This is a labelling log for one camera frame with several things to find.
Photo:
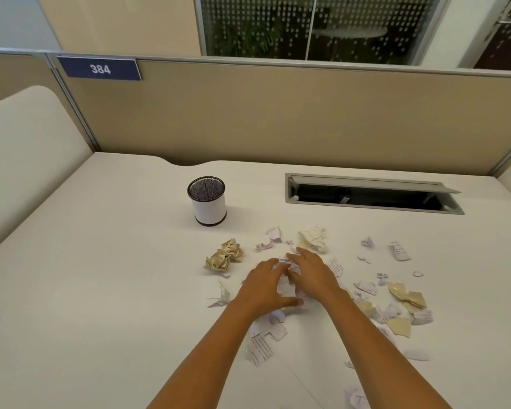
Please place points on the dotted glass window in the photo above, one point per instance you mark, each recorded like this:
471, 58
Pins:
315, 25

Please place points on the person's right forearm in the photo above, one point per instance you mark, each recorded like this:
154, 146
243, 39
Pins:
379, 357

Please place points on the person's right hand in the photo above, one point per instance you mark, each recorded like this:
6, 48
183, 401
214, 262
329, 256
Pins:
319, 279

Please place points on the tan torn paper piece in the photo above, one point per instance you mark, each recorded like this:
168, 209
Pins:
399, 327
411, 298
366, 310

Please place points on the blue desk number sign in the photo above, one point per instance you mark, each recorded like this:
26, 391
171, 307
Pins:
98, 68

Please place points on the beige desk partition panel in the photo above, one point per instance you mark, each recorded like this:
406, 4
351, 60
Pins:
12, 74
289, 119

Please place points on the white black mesh pen cup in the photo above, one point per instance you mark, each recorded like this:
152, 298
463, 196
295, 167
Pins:
207, 202

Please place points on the scattered white torn paper scraps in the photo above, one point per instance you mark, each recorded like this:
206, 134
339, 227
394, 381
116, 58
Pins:
259, 349

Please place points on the tan crumpled paper ball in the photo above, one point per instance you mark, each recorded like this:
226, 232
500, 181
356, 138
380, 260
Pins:
223, 256

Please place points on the cream crumpled paper sheet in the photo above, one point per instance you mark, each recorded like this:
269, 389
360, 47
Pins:
313, 239

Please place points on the person's left forearm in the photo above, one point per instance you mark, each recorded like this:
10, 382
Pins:
204, 357

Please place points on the white paper wad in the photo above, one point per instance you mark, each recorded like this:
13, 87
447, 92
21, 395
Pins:
290, 285

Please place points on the person's left hand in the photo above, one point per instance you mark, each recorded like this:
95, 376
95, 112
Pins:
259, 289

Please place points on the person's right fingers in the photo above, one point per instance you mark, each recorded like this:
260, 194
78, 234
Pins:
302, 259

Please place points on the person's left thumb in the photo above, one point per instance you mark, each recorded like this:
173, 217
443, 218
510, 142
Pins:
291, 302

